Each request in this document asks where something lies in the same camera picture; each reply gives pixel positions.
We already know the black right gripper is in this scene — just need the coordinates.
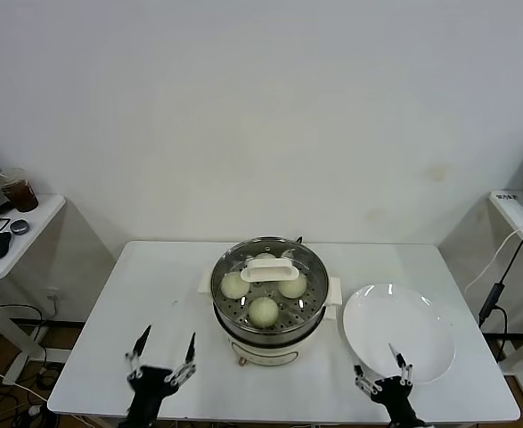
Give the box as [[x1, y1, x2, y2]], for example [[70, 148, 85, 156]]
[[352, 342, 426, 428]]

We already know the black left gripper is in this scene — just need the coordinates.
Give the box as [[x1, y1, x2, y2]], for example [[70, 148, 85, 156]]
[[124, 324, 199, 428]]

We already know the glass lid with cream handle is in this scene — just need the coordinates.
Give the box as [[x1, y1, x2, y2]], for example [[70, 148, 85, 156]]
[[211, 238, 331, 332]]

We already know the stainless steel steamer basket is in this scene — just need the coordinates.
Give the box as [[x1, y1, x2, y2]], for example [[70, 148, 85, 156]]
[[197, 237, 343, 334]]

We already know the white round plate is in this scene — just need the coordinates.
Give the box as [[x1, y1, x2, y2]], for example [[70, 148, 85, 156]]
[[342, 283, 457, 385]]

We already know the cream electric cooker pot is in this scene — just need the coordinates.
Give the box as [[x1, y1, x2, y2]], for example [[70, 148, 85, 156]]
[[214, 305, 337, 369]]

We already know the grey usb hub adapter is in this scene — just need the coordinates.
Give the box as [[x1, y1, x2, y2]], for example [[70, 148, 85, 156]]
[[478, 282, 506, 326]]

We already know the white side desk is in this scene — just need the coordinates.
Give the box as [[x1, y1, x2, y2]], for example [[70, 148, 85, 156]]
[[0, 193, 73, 387], [487, 190, 523, 402]]

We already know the plastic cup of brown drink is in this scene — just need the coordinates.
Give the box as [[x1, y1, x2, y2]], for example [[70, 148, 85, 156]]
[[0, 168, 40, 214]]

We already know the white wall socket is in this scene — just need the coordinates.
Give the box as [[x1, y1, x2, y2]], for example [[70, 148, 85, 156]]
[[45, 287, 66, 313]]

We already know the black cable out of hub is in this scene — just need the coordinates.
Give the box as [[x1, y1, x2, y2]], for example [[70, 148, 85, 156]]
[[478, 306, 511, 362]]

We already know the black looped floor cable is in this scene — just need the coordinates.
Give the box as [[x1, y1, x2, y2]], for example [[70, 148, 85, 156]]
[[0, 302, 49, 362]]

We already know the black cable into hub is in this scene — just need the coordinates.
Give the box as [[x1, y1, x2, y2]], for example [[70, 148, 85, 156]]
[[496, 226, 523, 286]]

